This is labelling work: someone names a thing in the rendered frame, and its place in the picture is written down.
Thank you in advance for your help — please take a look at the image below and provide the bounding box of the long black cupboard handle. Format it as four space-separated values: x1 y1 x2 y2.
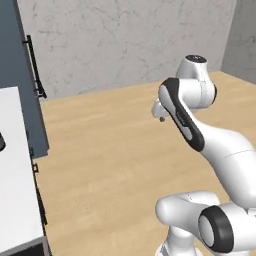
22 34 48 100

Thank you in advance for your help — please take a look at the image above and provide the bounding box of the black round object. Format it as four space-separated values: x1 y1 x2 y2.
0 131 6 153

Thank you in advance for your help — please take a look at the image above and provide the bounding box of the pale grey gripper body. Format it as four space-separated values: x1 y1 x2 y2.
151 99 168 120

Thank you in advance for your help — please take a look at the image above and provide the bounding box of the black base cupboard handle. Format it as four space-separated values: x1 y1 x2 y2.
35 186 49 227

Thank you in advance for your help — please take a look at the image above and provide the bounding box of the grey appliance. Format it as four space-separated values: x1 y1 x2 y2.
0 236 52 256

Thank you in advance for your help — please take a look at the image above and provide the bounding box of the blue-grey tall cupboard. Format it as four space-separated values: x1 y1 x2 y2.
0 0 51 161

